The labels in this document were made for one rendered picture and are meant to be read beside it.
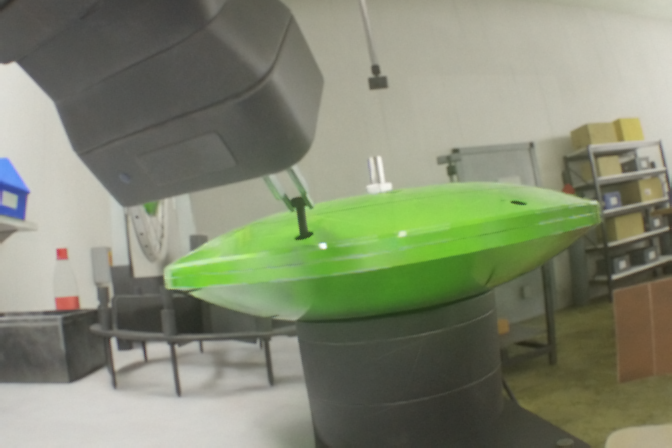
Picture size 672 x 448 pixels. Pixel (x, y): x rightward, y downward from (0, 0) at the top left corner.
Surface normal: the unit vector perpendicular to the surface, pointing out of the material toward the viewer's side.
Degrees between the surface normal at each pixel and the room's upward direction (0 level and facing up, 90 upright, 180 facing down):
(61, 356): 94
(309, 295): 156
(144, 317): 91
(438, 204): 24
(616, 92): 90
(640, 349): 90
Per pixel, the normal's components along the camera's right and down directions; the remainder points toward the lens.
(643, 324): -0.36, -0.10
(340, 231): -0.21, -0.94
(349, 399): -0.55, -0.05
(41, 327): 0.15, -0.11
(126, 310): 0.78, -0.18
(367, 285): 0.05, 0.84
